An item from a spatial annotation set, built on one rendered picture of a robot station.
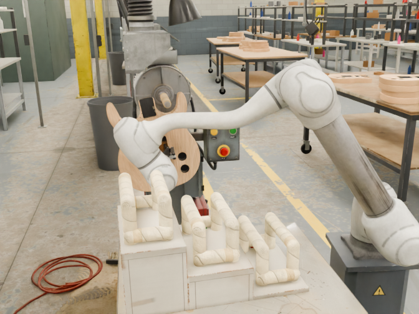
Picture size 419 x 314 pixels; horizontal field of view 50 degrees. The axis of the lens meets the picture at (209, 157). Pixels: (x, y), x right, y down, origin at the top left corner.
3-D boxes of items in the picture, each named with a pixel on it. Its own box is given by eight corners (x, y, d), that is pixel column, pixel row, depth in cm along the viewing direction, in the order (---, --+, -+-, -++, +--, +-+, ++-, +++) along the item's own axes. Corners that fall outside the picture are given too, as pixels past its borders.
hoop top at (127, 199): (118, 182, 119) (117, 171, 118) (131, 181, 119) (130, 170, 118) (121, 214, 100) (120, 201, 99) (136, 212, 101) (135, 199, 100)
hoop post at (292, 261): (284, 275, 119) (285, 243, 116) (295, 273, 119) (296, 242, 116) (288, 282, 116) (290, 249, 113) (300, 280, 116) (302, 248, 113)
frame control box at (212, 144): (189, 159, 237) (187, 111, 229) (229, 156, 240) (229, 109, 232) (196, 176, 214) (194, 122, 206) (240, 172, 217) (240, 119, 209)
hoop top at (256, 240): (236, 224, 130) (236, 214, 129) (246, 222, 131) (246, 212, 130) (258, 259, 111) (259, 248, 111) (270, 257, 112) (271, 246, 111)
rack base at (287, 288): (224, 247, 136) (224, 243, 135) (271, 240, 139) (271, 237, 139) (254, 301, 110) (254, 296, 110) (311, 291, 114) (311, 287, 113)
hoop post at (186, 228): (181, 230, 127) (179, 199, 124) (192, 228, 127) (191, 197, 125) (183, 235, 124) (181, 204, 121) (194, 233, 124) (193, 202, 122)
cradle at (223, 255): (192, 261, 110) (192, 250, 109) (237, 255, 113) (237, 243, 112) (196, 268, 107) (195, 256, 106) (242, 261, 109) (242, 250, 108)
